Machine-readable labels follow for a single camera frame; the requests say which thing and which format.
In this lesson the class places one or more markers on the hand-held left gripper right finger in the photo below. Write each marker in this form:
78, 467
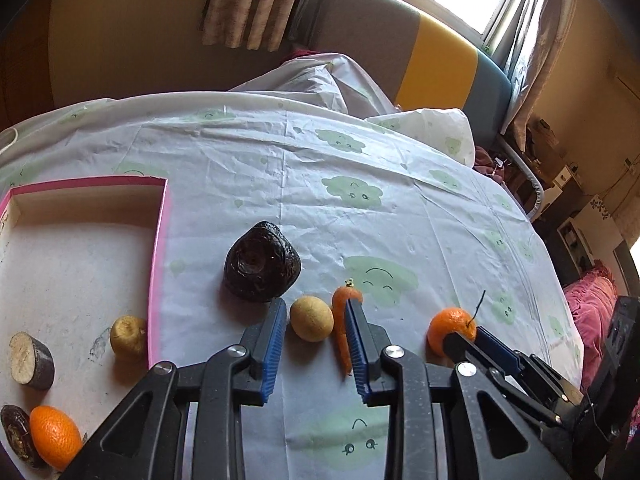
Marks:
357, 355

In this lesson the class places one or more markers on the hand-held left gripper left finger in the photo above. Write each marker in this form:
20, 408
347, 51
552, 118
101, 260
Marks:
270, 350

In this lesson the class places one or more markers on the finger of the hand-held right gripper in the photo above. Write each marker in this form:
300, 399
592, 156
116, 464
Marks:
495, 347
460, 345

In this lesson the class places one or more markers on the orange mandarin with stem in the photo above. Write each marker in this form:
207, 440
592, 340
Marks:
442, 332

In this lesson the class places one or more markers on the orange carrot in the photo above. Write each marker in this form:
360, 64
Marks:
340, 330

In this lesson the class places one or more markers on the round yellow-brown potato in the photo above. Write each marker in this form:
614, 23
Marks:
311, 319

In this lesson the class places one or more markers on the dark round wrinkled fruit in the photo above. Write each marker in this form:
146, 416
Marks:
262, 260

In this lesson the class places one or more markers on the small yellow-brown root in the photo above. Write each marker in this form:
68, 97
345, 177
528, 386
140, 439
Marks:
127, 337

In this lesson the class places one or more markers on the pink shallow box tray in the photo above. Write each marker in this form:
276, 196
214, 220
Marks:
75, 260

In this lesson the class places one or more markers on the stemless orange mandarin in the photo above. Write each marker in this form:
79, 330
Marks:
52, 435

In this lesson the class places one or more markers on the dark-skinned cut stalk piece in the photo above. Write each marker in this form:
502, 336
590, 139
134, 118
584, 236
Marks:
30, 360

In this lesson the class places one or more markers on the dark oval wrinkled fruit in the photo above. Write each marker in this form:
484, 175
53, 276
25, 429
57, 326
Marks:
15, 432

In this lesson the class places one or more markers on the pink blanket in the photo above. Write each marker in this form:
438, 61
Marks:
590, 305

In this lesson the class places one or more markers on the white small cabinet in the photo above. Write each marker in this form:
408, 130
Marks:
600, 220

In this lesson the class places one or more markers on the dark red cloth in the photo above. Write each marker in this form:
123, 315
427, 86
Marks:
485, 160

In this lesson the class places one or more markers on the white green-printed tablecloth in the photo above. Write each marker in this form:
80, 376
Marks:
350, 160

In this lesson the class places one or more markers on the white printed pillow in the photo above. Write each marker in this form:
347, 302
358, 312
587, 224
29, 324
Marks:
435, 130

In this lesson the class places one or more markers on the white crumpled sheet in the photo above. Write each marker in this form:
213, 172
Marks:
320, 85

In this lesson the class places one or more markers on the grey yellow blue headboard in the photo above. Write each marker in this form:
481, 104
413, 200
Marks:
440, 60

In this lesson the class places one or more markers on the beige patterned curtain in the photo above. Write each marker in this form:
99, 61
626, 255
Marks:
540, 50
250, 5

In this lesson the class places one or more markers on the brown wooden wardrobe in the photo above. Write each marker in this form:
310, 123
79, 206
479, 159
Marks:
20, 60

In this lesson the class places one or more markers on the grey metal bed rail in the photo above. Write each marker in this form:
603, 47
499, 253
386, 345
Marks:
535, 190

